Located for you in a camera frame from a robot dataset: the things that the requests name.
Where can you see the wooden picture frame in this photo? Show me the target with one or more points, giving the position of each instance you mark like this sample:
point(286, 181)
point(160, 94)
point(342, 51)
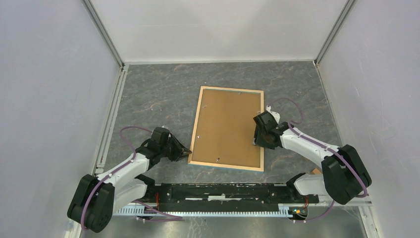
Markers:
point(226, 167)

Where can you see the corner aluminium profile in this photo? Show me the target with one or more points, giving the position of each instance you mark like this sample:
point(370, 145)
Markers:
point(334, 30)
point(103, 32)

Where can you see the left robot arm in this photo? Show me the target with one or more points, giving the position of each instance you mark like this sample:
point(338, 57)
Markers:
point(115, 184)

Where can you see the right corner aluminium profile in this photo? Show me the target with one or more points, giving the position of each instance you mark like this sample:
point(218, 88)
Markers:
point(334, 30)

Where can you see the left corner aluminium profile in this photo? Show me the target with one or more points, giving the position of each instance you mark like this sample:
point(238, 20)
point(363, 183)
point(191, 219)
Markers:
point(103, 32)

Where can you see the aluminium rail frame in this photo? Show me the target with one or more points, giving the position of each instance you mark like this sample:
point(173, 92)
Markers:
point(299, 211)

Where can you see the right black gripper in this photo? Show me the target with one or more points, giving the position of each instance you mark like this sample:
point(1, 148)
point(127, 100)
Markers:
point(258, 140)

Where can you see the toothed cable duct strip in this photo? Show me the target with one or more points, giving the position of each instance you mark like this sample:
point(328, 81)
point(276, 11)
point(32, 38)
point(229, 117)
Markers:
point(139, 210)

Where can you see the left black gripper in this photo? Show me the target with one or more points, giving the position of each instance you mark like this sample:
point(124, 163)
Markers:
point(179, 152)

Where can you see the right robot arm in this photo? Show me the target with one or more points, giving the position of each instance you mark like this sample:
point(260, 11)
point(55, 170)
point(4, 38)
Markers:
point(343, 174)

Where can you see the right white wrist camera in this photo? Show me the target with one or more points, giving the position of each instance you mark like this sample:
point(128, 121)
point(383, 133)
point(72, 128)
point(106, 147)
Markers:
point(274, 114)

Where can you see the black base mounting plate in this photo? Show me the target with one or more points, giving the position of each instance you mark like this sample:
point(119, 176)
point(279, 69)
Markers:
point(224, 197)

